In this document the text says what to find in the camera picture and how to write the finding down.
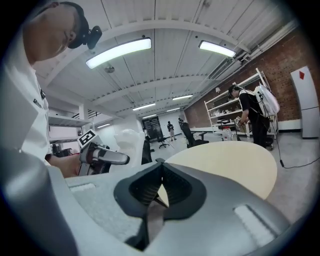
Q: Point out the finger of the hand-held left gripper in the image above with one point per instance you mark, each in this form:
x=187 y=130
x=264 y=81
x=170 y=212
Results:
x=115 y=158

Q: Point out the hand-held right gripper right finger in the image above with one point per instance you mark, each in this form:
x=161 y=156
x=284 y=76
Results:
x=212 y=200

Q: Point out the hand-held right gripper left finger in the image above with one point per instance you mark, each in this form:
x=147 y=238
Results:
x=105 y=200

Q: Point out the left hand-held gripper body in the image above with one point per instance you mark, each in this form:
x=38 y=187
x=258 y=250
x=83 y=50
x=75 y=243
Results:
x=87 y=137

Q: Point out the white bear-shaped plastic figure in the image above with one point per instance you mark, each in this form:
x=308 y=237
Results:
x=130 y=143

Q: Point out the person's left forearm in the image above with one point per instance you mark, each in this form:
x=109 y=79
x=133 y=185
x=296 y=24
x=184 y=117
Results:
x=65 y=167

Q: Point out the black stair railing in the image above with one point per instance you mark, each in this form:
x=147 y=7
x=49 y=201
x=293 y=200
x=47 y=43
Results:
x=86 y=113

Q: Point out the white storage shelving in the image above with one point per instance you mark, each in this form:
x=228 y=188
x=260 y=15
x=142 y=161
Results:
x=65 y=121

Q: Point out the round beige table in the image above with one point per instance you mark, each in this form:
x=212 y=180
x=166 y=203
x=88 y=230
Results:
x=225 y=165

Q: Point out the dark glass door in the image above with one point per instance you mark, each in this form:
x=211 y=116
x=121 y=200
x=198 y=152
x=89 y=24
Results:
x=151 y=126

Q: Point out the long ceiling light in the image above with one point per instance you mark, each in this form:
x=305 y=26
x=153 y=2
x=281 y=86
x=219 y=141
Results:
x=117 y=53
x=182 y=97
x=143 y=106
x=173 y=109
x=217 y=48

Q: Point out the white plastic jug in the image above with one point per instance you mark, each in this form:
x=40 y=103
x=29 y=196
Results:
x=227 y=133

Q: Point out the round ceiling smoke detector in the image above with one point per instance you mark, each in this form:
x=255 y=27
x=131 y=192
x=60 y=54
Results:
x=109 y=69

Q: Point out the person's white shirt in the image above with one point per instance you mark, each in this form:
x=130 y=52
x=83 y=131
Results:
x=20 y=112

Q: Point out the white metal shelf rack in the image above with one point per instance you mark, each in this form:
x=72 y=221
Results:
x=220 y=110

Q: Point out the person's head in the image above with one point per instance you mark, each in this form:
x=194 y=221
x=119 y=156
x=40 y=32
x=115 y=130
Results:
x=47 y=32

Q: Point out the ceiling air vent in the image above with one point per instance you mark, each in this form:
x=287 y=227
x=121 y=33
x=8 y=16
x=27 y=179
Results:
x=223 y=68

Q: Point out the white refrigerator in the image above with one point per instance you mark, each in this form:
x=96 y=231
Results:
x=308 y=100

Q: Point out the black head-mounted camera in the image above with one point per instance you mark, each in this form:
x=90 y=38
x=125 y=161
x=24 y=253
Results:
x=94 y=37

